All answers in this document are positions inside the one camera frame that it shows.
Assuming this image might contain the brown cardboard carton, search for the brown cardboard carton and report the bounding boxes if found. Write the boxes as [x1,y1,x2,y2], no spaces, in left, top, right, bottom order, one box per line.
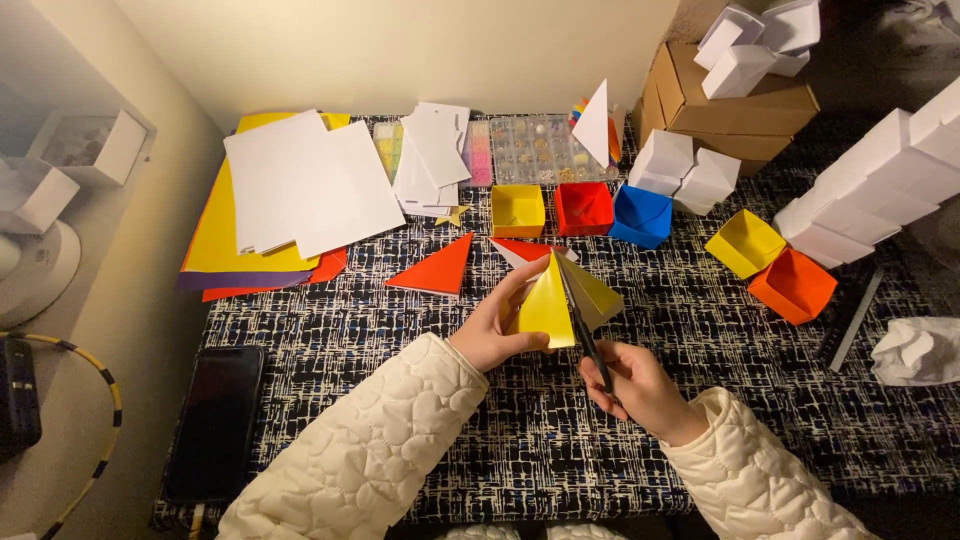
[649,41,821,138]
[632,73,795,178]

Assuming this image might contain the stack of white paper sheets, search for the stack of white paper sheets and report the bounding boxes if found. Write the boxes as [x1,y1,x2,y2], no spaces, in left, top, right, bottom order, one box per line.
[223,109,408,261]

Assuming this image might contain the clear compartment bead organizer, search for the clear compartment bead organizer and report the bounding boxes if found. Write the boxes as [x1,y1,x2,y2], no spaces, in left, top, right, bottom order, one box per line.
[489,114,621,186]

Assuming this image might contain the orange paper box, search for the orange paper box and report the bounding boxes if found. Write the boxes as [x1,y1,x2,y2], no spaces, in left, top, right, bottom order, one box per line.
[747,247,839,327]

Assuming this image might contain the white round lamp base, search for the white round lamp base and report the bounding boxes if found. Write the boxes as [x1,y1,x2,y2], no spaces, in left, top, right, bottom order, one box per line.
[0,219,83,328]

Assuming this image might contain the white paper triangle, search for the white paper triangle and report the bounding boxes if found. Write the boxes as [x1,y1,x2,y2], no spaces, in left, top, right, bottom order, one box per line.
[571,78,611,171]

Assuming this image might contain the multicoloured craft bundle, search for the multicoloured craft bundle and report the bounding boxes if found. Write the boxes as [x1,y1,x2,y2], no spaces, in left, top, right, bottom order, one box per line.
[567,97,624,167]

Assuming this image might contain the purple paper sheet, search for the purple paper sheet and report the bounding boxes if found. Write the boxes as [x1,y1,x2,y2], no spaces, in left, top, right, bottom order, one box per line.
[176,269,313,293]

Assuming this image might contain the pile of white paper strips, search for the pile of white paper strips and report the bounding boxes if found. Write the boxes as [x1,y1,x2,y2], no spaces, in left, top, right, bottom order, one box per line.
[392,102,473,219]

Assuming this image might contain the pink bead box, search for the pink bead box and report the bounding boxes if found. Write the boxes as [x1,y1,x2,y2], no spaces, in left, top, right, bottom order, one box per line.
[460,120,495,188]

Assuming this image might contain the white quilted jacket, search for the white quilted jacket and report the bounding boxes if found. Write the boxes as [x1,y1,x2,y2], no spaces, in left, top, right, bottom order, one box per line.
[438,522,628,540]

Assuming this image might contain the black white patterned tablecloth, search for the black white patterned tablecloth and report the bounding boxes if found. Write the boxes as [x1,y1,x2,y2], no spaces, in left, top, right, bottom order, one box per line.
[153,112,960,528]

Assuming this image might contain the person's right hand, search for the person's right hand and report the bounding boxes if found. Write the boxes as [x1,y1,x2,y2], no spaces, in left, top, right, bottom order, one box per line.
[579,340,711,448]

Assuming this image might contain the person's left hand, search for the person's left hand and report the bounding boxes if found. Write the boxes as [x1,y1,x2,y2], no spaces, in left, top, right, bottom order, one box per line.
[448,255,561,374]

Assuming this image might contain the blue paper box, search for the blue paper box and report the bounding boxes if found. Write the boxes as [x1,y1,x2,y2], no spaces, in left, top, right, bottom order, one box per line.
[608,184,674,251]

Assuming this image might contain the black scissors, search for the black scissors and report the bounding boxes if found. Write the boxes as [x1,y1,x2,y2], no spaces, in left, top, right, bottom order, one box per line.
[556,258,618,396]

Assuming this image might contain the crumpled white paper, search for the crumpled white paper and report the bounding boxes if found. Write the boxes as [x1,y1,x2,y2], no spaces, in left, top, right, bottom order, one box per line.
[870,315,960,388]

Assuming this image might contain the orange paper sheet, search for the orange paper sheet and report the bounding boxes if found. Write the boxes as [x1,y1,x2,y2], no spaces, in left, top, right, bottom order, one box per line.
[201,246,349,303]

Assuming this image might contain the grey metal ruler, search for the grey metal ruler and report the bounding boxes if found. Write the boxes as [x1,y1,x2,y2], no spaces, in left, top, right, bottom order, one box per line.
[828,266,887,373]

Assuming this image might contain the yellow black striped cable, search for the yellow black striped cable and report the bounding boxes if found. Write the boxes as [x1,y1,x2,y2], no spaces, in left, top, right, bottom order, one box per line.
[0,330,124,540]

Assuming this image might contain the black device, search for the black device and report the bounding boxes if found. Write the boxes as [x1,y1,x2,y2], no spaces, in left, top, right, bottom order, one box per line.
[0,337,43,460]

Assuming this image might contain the white paper box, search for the white paper box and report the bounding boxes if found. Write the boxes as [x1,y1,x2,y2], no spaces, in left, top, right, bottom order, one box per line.
[701,44,779,102]
[627,166,683,198]
[768,48,812,79]
[0,156,82,236]
[636,129,696,180]
[672,147,743,217]
[693,3,767,72]
[757,0,823,55]

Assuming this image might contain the long stack of white boxes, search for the long stack of white boxes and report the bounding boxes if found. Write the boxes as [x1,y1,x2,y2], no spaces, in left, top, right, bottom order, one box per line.
[771,75,960,270]

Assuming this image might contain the yellow paper box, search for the yellow paper box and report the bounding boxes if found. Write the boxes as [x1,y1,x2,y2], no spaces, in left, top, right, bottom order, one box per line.
[491,184,547,240]
[703,209,788,281]

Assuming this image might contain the red white folded paper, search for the red white folded paper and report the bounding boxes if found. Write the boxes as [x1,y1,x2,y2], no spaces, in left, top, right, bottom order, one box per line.
[487,237,581,272]

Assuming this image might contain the large yellow paper sheet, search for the large yellow paper sheet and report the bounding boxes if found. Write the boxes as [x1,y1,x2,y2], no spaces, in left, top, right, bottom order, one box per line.
[182,112,352,274]

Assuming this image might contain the red folded paper triangle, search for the red folded paper triangle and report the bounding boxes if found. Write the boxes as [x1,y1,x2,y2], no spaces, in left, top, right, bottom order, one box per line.
[384,231,476,298]

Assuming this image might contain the red paper box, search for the red paper box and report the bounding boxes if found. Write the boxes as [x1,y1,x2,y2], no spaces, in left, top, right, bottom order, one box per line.
[553,182,615,238]

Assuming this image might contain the black phone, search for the black phone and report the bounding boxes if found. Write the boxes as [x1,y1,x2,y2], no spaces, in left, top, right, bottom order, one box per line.
[161,345,268,504]

